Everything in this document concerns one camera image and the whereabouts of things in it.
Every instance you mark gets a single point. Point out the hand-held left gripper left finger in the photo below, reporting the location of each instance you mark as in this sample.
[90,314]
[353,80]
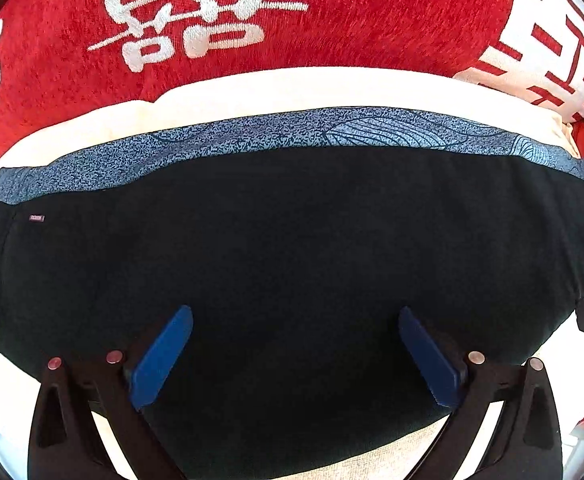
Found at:
[161,355]

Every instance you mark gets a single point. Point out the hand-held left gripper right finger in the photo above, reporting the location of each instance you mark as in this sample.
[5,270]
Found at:
[429,360]

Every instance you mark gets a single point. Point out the black pants with blue waistband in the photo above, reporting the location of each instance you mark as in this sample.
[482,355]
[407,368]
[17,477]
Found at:
[292,240]

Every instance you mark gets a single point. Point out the red printed blanket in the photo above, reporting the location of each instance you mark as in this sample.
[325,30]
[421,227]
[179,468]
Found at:
[372,20]

